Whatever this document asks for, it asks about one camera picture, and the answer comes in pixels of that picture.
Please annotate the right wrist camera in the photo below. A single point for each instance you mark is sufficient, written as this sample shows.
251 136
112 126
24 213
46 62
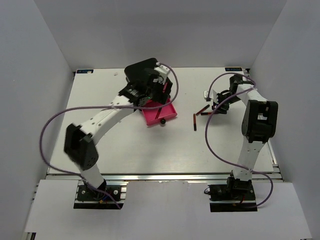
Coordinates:
210 96

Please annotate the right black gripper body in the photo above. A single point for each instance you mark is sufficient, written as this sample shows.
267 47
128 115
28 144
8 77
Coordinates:
221 98

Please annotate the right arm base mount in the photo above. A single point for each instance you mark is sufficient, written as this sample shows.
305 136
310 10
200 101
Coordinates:
231 197

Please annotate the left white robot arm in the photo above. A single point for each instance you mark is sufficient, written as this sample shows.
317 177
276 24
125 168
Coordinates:
81 140

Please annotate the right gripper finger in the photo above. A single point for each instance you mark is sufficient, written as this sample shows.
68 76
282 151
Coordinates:
223 110
215 107

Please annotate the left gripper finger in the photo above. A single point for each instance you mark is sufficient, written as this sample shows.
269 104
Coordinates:
157 94
167 89

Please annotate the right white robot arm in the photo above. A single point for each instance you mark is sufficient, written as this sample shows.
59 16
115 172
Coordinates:
257 127

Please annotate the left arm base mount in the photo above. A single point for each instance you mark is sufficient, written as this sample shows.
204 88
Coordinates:
87 199

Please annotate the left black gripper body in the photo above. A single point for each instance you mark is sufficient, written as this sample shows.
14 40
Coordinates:
149 94

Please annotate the black pink drawer organizer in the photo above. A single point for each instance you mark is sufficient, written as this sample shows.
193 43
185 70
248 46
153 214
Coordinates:
150 108

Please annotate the dark red lip gloss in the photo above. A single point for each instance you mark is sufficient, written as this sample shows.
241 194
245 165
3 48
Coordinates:
205 113
202 110
158 113
194 122

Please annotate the blue label sticker left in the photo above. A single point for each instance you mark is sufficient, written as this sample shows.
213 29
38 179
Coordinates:
84 71

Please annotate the blue label sticker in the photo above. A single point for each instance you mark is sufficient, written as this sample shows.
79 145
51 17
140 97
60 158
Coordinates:
233 69
84 71

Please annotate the blue label sticker right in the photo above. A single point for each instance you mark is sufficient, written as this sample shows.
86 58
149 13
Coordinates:
233 69

